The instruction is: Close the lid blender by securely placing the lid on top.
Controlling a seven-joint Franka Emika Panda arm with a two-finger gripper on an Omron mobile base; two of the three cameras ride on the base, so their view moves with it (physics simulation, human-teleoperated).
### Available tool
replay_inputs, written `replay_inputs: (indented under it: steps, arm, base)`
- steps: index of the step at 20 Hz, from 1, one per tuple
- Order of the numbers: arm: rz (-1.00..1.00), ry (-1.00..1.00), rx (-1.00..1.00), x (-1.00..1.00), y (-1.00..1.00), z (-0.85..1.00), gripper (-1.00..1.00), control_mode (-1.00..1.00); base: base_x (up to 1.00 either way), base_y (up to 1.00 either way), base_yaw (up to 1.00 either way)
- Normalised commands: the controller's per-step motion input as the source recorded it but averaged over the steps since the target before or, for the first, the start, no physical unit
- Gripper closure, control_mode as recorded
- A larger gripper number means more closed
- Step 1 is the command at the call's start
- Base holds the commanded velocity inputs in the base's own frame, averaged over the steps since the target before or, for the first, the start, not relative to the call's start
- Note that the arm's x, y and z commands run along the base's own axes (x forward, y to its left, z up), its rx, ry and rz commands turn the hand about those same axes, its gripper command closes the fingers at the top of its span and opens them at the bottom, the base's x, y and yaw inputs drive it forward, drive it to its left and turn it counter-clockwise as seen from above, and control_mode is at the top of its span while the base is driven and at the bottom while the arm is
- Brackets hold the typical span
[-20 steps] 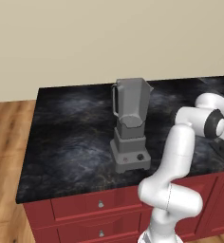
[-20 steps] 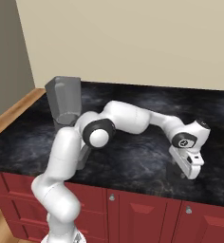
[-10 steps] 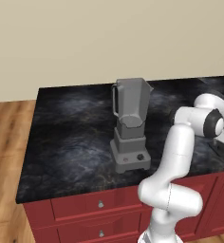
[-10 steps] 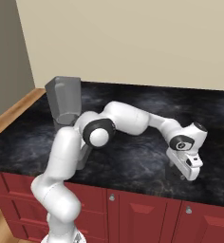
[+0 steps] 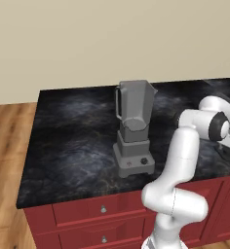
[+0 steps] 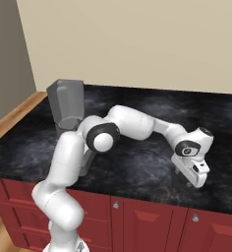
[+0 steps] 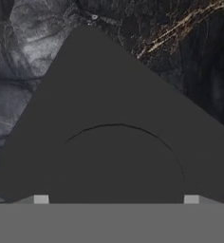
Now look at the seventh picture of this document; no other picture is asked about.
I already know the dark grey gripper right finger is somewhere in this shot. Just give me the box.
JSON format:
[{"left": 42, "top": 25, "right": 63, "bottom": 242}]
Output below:
[{"left": 183, "top": 194, "right": 220, "bottom": 205}]

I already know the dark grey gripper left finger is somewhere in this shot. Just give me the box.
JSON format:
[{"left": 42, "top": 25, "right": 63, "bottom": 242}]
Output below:
[{"left": 18, "top": 194, "right": 50, "bottom": 205}]

